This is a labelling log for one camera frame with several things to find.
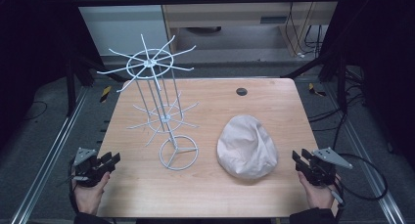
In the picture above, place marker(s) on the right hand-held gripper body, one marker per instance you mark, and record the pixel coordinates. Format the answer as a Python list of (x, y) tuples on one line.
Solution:
[(321, 170)]

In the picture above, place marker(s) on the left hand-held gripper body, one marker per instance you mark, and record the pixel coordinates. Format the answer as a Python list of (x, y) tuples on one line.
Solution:
[(87, 170)]

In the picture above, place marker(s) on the person's right hand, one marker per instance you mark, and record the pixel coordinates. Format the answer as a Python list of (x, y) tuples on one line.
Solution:
[(318, 196)]

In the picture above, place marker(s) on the person's left hand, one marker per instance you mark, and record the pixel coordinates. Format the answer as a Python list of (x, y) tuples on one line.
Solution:
[(89, 198)]

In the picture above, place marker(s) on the beige cloth cap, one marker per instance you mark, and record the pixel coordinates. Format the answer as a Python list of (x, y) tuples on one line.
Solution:
[(247, 149)]

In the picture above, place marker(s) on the yellow black tape strip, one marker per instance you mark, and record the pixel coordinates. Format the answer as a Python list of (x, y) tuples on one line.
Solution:
[(315, 90), (105, 94)]

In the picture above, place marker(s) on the black curtain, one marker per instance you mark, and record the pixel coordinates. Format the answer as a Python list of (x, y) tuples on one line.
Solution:
[(381, 54), (36, 54)]

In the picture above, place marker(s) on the white cabinet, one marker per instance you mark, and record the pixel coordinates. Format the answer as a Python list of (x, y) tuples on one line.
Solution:
[(120, 28)]

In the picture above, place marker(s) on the wooden desk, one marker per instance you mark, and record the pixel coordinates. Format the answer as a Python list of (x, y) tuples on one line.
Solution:
[(228, 15)]

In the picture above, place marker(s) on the aluminium rail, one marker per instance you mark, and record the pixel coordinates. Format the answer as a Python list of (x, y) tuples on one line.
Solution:
[(365, 152), (45, 155)]

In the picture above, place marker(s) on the black metal frame bar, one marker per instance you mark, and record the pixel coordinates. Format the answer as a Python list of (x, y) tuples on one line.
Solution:
[(195, 0)]

